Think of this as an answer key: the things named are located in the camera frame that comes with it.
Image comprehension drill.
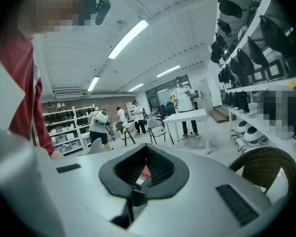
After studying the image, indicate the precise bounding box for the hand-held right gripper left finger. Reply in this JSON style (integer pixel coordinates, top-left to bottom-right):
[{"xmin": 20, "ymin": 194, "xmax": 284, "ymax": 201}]
[{"xmin": 31, "ymin": 143, "xmax": 149, "ymax": 237}]

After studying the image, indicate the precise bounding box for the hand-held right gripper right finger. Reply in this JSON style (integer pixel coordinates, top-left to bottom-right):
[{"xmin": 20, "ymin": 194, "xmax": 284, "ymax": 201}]
[{"xmin": 128, "ymin": 143, "xmax": 273, "ymax": 237}]

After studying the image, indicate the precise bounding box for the person's left forearm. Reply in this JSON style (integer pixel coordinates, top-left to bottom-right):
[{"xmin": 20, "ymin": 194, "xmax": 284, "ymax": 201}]
[{"xmin": 49, "ymin": 150, "xmax": 66, "ymax": 160}]

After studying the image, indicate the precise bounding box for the grey chair with black legs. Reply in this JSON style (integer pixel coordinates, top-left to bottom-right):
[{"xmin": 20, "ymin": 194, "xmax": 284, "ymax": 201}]
[
  {"xmin": 88, "ymin": 137, "xmax": 107, "ymax": 156},
  {"xmin": 121, "ymin": 121, "xmax": 137, "ymax": 147},
  {"xmin": 147, "ymin": 118, "xmax": 168, "ymax": 145}
]

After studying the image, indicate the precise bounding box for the brown wicker chair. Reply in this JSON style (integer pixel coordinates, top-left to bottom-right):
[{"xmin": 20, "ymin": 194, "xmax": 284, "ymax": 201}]
[{"xmin": 228, "ymin": 146, "xmax": 296, "ymax": 199}]

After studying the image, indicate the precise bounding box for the white rectangular table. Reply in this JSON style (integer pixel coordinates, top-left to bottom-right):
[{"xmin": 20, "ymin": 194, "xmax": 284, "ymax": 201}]
[{"xmin": 162, "ymin": 108, "xmax": 211, "ymax": 155}]

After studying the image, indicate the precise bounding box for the white dome backpack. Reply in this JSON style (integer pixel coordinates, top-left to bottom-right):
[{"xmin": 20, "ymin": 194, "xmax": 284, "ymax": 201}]
[
  {"xmin": 243, "ymin": 126, "xmax": 262, "ymax": 143},
  {"xmin": 235, "ymin": 120, "xmax": 250, "ymax": 134},
  {"xmin": 93, "ymin": 110, "xmax": 109, "ymax": 125}
]

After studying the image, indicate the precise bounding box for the wooden step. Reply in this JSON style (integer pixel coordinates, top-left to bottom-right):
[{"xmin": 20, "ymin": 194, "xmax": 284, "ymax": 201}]
[{"xmin": 209, "ymin": 106, "xmax": 230, "ymax": 123}]

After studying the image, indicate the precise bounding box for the white storage shelf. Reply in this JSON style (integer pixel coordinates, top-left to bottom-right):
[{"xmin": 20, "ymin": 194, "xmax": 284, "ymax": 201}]
[{"xmin": 42, "ymin": 104, "xmax": 101, "ymax": 156}]

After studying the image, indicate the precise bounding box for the dark grey chair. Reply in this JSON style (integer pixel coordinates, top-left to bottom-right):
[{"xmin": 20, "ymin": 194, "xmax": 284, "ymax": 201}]
[{"xmin": 114, "ymin": 121, "xmax": 124, "ymax": 138}]

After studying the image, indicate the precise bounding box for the white chair cushion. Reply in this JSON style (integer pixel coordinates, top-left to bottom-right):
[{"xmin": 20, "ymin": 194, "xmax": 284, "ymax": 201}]
[{"xmin": 266, "ymin": 168, "xmax": 296, "ymax": 202}]

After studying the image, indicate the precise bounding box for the white ceiling air conditioner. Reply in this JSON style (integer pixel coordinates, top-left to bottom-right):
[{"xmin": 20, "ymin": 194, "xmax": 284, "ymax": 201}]
[{"xmin": 53, "ymin": 89, "xmax": 84, "ymax": 99}]

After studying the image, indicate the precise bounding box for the long ceiling light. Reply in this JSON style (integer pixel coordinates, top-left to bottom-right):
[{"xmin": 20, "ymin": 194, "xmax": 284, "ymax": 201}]
[
  {"xmin": 87, "ymin": 76, "xmax": 100, "ymax": 92},
  {"xmin": 127, "ymin": 83, "xmax": 145, "ymax": 92},
  {"xmin": 156, "ymin": 65, "xmax": 181, "ymax": 78},
  {"xmin": 107, "ymin": 19, "xmax": 149, "ymax": 60}
]

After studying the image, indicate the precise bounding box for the white metal shelving rack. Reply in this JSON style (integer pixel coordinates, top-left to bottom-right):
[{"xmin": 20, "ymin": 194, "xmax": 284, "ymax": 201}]
[{"xmin": 208, "ymin": 0, "xmax": 296, "ymax": 158}]

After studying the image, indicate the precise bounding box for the person's red jersey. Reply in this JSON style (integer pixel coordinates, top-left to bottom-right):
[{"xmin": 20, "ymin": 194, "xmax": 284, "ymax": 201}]
[{"xmin": 0, "ymin": 30, "xmax": 55, "ymax": 158}]

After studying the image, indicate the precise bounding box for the white shelf of black backpacks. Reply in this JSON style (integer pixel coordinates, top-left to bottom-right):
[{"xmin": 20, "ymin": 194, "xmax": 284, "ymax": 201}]
[{"xmin": 210, "ymin": 0, "xmax": 296, "ymax": 142}]

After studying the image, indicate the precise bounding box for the person's head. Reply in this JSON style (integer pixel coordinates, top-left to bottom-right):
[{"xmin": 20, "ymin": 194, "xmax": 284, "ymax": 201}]
[{"xmin": 17, "ymin": 0, "xmax": 97, "ymax": 38}]

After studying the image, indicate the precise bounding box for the black head camera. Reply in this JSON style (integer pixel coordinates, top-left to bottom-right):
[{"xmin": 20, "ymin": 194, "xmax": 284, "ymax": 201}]
[{"xmin": 95, "ymin": 0, "xmax": 111, "ymax": 26}]

